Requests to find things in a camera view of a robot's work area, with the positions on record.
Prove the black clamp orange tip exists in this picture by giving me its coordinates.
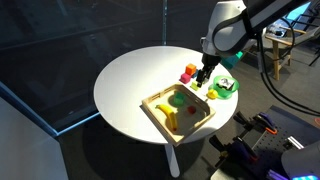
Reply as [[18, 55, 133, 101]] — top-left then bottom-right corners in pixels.
[[233, 111, 278, 134]]

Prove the wooden slatted tray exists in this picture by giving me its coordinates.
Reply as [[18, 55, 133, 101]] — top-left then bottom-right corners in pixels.
[[142, 83, 216, 146]]

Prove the orange block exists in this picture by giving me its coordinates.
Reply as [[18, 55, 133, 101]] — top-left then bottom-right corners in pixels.
[[185, 63, 197, 76]]

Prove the teal camera mount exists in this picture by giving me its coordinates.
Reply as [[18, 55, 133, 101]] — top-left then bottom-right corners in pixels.
[[221, 51, 243, 69]]

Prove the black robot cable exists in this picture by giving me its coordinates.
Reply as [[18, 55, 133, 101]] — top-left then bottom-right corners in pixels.
[[256, 19, 320, 118]]

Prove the blue block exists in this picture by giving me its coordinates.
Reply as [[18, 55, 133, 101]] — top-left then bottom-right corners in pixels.
[[191, 69, 199, 78]]

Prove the yellow lemon toy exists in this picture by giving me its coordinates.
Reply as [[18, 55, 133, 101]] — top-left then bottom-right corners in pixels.
[[207, 89, 218, 99]]

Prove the black and white cube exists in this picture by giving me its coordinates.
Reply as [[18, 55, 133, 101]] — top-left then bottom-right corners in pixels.
[[217, 78, 234, 90]]

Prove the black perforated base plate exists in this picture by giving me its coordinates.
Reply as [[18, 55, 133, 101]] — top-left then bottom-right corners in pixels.
[[211, 106, 320, 180]]

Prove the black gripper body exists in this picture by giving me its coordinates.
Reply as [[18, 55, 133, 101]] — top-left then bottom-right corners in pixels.
[[201, 53, 221, 78]]

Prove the yellow-green block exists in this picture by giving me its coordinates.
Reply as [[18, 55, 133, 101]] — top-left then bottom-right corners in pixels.
[[190, 81, 199, 91]]

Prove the small red block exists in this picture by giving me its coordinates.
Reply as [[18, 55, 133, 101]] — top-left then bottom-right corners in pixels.
[[187, 106, 196, 114]]

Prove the wooden chair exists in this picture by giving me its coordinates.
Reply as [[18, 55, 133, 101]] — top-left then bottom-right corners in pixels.
[[263, 18, 320, 80]]

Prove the white round table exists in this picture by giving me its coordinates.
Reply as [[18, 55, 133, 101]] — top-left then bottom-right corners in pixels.
[[93, 45, 239, 179]]

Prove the green block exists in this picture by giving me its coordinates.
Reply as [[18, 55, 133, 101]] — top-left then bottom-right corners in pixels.
[[174, 92, 185, 106]]

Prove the yellow banana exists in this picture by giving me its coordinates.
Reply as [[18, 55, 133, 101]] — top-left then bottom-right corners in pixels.
[[156, 104, 178, 131]]

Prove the purple handled clamp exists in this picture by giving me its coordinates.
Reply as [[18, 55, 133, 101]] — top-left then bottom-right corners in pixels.
[[209, 135, 258, 168]]

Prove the green plastic bowl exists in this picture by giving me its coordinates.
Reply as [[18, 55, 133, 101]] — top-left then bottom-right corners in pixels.
[[209, 75, 239, 99]]

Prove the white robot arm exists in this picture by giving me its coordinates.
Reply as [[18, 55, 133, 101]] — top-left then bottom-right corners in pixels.
[[196, 0, 308, 87]]

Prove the pink block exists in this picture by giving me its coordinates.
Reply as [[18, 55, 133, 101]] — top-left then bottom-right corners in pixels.
[[180, 73, 191, 84]]

